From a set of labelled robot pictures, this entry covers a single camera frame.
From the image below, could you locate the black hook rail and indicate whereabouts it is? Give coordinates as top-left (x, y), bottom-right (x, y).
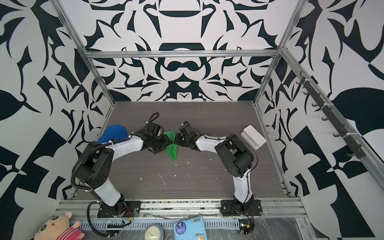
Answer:
top-left (297, 73), bottom-right (367, 159)

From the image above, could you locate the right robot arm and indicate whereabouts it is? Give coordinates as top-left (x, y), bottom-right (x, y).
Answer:
top-left (175, 122), bottom-right (255, 210)

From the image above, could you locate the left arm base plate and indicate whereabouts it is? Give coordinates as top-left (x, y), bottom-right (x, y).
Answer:
top-left (97, 201), bottom-right (142, 218)

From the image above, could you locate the round clock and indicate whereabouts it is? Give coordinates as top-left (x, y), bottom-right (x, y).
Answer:
top-left (144, 224), bottom-right (164, 240)

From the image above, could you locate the white box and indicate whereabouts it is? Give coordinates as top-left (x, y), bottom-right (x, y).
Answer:
top-left (241, 125), bottom-right (267, 151)

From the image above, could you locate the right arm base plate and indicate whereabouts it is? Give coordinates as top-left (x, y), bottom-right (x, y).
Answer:
top-left (220, 198), bottom-right (263, 217)

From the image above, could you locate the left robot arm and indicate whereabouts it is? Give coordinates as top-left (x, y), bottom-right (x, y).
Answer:
top-left (71, 122), bottom-right (173, 214)

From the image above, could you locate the black corrugated cable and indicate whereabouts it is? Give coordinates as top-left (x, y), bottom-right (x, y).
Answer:
top-left (71, 112), bottom-right (160, 238)

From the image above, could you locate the blue booklet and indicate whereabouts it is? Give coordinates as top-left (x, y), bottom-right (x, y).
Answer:
top-left (173, 217), bottom-right (208, 240)

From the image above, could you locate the blue cloth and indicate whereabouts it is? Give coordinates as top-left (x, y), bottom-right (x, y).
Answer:
top-left (97, 125), bottom-right (128, 144)

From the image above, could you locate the small electronics board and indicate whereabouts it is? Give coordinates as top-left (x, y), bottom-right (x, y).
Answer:
top-left (239, 219), bottom-right (255, 235)

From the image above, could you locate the plush toy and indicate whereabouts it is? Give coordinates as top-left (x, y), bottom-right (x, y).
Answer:
top-left (34, 212), bottom-right (85, 240)

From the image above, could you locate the white cable duct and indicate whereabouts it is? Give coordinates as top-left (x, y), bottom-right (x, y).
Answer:
top-left (69, 218), bottom-right (241, 231)

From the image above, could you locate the green square paper sheet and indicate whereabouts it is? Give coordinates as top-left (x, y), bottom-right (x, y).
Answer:
top-left (164, 131), bottom-right (177, 162)

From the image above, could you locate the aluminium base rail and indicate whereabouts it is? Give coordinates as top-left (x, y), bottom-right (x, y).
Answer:
top-left (54, 196), bottom-right (308, 219)

